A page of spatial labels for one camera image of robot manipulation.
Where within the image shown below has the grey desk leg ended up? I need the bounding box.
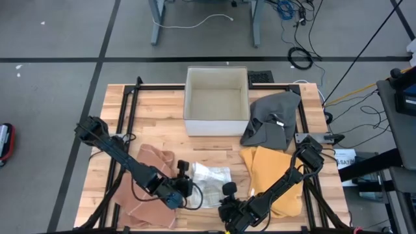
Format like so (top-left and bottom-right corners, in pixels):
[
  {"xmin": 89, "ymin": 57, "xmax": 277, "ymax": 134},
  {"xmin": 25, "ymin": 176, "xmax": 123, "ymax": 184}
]
[
  {"xmin": 249, "ymin": 0, "xmax": 263, "ymax": 48},
  {"xmin": 148, "ymin": 0, "xmax": 166, "ymax": 46}
]

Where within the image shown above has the dark grey towel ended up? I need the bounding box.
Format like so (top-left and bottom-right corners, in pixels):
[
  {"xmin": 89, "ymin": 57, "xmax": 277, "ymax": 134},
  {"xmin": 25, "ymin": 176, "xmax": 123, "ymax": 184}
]
[{"xmin": 239, "ymin": 90, "xmax": 302, "ymax": 151}]

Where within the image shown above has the red and black bag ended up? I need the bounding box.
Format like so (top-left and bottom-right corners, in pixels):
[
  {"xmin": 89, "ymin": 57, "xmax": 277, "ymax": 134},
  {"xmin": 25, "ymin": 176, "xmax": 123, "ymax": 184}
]
[{"xmin": 0, "ymin": 122, "xmax": 16, "ymax": 167}]

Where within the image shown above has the white floor cable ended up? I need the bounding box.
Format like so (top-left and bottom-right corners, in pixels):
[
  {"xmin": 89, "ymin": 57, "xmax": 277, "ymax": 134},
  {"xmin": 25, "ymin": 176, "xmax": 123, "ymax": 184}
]
[{"xmin": 151, "ymin": 13, "xmax": 235, "ymax": 30}]

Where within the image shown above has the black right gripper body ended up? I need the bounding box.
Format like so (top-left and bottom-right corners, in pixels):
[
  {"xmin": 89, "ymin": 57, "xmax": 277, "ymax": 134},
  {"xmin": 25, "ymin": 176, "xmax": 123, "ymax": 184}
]
[{"xmin": 218, "ymin": 198, "xmax": 255, "ymax": 233}]

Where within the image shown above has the black electronics case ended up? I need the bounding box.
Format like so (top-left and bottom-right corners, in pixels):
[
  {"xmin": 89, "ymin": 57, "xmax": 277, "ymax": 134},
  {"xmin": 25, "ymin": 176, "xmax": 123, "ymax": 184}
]
[{"xmin": 389, "ymin": 66, "xmax": 416, "ymax": 116}]

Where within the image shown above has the black perforated floor plate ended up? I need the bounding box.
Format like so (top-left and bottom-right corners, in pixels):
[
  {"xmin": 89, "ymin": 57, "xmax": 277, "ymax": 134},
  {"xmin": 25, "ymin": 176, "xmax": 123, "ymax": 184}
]
[{"xmin": 248, "ymin": 70, "xmax": 275, "ymax": 85}]

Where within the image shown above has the beige fabric storage box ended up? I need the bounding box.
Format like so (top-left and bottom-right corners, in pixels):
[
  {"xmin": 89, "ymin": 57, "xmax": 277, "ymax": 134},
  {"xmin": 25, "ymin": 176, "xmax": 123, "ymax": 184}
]
[{"xmin": 183, "ymin": 66, "xmax": 251, "ymax": 137}]

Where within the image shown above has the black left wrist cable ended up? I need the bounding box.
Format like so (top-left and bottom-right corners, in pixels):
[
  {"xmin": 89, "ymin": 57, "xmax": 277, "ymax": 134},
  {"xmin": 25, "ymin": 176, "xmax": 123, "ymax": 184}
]
[{"xmin": 183, "ymin": 183, "xmax": 205, "ymax": 211}]

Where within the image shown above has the yellow cable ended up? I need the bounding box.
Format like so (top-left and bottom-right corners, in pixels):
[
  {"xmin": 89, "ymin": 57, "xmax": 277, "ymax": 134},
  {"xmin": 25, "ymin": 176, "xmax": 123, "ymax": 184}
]
[{"xmin": 324, "ymin": 67, "xmax": 413, "ymax": 107}]

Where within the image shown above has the black floor cable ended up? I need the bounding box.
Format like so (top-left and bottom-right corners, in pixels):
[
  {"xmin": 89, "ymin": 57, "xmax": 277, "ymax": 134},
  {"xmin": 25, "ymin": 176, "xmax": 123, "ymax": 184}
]
[{"xmin": 281, "ymin": 0, "xmax": 326, "ymax": 62}]

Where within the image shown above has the pink striped towel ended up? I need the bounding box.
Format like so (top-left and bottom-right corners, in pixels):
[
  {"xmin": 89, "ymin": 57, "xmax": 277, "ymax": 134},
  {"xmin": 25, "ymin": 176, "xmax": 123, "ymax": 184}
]
[{"xmin": 113, "ymin": 144, "xmax": 178, "ymax": 230}]

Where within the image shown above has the mustard yellow towel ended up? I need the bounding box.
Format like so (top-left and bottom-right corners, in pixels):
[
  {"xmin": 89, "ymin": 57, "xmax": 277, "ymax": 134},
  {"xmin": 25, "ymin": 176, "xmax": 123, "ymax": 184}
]
[{"xmin": 239, "ymin": 146, "xmax": 305, "ymax": 218}]

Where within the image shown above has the black side desk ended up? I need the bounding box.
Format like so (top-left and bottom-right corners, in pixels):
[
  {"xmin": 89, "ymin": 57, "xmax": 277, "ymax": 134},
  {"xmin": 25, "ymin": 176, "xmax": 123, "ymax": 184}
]
[{"xmin": 337, "ymin": 79, "xmax": 416, "ymax": 234}]

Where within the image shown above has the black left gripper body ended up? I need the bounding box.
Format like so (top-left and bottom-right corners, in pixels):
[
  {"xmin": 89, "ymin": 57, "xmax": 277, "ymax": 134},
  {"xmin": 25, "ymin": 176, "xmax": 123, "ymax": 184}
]
[{"xmin": 155, "ymin": 177, "xmax": 195, "ymax": 211}]

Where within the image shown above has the white crumpled sheet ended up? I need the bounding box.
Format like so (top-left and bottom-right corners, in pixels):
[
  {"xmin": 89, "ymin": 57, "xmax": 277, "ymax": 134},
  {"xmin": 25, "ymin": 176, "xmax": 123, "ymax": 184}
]
[{"xmin": 406, "ymin": 38, "xmax": 416, "ymax": 68}]

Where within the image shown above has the white printed paper box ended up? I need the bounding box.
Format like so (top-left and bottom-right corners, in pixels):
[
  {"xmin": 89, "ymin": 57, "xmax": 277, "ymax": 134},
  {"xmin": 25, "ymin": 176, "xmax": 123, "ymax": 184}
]
[{"xmin": 333, "ymin": 148, "xmax": 358, "ymax": 188}]

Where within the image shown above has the long thin black pole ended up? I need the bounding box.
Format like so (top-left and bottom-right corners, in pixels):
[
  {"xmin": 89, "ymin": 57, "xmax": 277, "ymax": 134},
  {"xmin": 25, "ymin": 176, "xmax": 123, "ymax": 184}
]
[{"xmin": 323, "ymin": 0, "xmax": 404, "ymax": 105}]

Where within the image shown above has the blue cable bundle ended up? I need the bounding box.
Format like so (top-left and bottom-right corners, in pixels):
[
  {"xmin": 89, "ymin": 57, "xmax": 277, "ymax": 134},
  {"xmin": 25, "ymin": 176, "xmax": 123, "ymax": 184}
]
[{"xmin": 276, "ymin": 0, "xmax": 295, "ymax": 20}]

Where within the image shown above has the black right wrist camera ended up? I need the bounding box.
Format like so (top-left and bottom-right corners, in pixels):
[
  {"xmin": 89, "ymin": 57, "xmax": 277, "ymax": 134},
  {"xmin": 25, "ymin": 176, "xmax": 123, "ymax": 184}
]
[{"xmin": 222, "ymin": 181, "xmax": 238, "ymax": 199}]

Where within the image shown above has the white plaid kitchen towel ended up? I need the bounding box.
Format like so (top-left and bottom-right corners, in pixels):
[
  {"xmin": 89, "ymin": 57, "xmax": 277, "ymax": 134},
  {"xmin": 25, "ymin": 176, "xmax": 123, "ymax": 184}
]
[{"xmin": 188, "ymin": 161, "xmax": 232, "ymax": 209}]

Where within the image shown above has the coiled black cable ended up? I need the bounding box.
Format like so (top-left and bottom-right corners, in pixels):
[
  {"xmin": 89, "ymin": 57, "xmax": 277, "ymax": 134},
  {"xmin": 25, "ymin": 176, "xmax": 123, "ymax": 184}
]
[{"xmin": 287, "ymin": 47, "xmax": 315, "ymax": 71}]

